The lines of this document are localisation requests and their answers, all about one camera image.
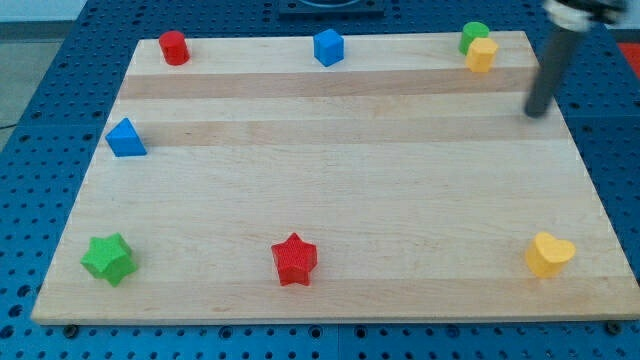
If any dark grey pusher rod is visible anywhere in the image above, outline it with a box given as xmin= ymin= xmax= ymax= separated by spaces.
xmin=524 ymin=24 xmax=586 ymax=119

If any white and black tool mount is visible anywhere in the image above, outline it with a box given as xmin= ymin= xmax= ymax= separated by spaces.
xmin=543 ymin=0 xmax=628 ymax=31

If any wooden board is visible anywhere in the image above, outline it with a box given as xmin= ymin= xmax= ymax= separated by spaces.
xmin=32 ymin=31 xmax=639 ymax=325

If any yellow hexagon block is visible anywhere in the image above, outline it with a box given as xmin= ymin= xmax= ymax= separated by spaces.
xmin=465 ymin=37 xmax=499 ymax=73

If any green cylinder block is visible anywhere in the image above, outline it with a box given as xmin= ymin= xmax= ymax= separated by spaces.
xmin=458 ymin=21 xmax=490 ymax=55

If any yellow heart block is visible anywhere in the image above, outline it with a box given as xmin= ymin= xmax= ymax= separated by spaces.
xmin=524 ymin=232 xmax=577 ymax=278

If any blue cube block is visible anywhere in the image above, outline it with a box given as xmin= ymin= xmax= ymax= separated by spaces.
xmin=313 ymin=29 xmax=344 ymax=67

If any red star block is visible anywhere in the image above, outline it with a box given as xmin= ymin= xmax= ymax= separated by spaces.
xmin=271 ymin=233 xmax=318 ymax=286

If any red cylinder block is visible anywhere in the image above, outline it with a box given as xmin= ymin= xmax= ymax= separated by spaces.
xmin=158 ymin=30 xmax=190 ymax=66

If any blue triangle block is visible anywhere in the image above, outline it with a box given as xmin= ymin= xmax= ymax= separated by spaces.
xmin=106 ymin=118 xmax=147 ymax=157

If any green star block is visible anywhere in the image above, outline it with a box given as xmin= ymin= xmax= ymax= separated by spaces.
xmin=80 ymin=233 xmax=138 ymax=287

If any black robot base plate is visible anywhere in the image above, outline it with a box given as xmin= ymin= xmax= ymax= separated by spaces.
xmin=278 ymin=0 xmax=386 ymax=18

